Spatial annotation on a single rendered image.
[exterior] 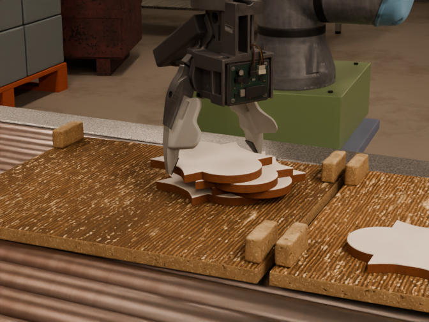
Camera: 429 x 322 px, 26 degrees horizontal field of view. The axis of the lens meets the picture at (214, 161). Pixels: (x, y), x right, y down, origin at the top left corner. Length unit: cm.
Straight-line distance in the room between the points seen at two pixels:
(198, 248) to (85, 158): 35
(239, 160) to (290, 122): 45
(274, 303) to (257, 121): 30
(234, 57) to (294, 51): 54
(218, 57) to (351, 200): 24
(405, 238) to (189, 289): 23
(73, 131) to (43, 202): 24
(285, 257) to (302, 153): 46
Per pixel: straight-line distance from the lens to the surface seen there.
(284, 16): 154
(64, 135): 132
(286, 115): 154
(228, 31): 102
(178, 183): 112
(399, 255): 94
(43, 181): 119
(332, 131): 152
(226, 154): 112
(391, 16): 149
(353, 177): 116
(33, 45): 553
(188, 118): 105
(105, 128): 150
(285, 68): 154
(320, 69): 157
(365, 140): 161
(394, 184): 118
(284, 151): 136
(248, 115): 112
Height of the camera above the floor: 131
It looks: 17 degrees down
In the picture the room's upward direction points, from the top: straight up
